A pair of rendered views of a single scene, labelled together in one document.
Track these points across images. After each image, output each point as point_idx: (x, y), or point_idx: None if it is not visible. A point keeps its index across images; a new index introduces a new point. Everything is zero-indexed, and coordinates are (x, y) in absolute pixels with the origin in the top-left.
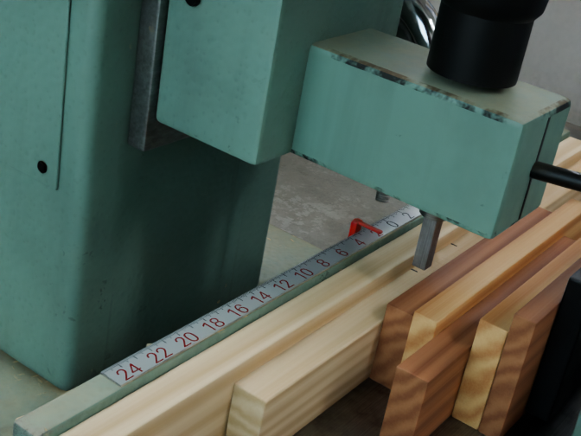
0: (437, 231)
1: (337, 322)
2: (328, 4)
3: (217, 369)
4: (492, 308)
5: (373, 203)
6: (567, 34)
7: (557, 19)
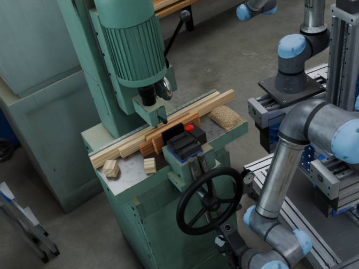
0: None
1: (138, 138)
2: (133, 92)
3: (114, 147)
4: None
5: (307, 61)
6: None
7: None
